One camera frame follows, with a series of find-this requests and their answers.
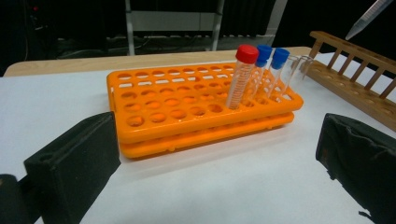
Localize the dark equipment with red light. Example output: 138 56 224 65
26 0 48 32

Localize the white table sheet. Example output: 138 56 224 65
0 50 396 224

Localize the grey metal stand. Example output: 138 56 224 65
124 0 289 57

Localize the blue-capped clear test tube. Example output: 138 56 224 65
244 44 274 105
262 47 290 101

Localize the orange plastic tube rack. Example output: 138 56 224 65
106 62 304 161

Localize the wooden test tube rack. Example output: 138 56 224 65
300 30 396 132

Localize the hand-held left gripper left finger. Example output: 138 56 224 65
23 111 121 224

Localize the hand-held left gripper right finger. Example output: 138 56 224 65
316 112 396 224

